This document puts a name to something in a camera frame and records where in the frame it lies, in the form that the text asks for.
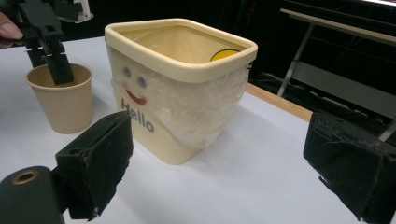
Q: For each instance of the brown paper cup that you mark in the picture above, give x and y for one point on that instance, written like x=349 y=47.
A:
x=67 y=102

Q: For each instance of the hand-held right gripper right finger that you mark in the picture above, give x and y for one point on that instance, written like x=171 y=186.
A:
x=351 y=165

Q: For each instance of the metal frame table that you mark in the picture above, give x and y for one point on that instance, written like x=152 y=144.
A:
x=339 y=77

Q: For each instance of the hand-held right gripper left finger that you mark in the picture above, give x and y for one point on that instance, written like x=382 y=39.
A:
x=99 y=161

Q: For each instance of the cream smiley face bin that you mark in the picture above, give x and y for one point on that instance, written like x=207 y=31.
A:
x=174 y=93

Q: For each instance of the yellow round object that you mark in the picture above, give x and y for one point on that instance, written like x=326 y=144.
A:
x=223 y=54

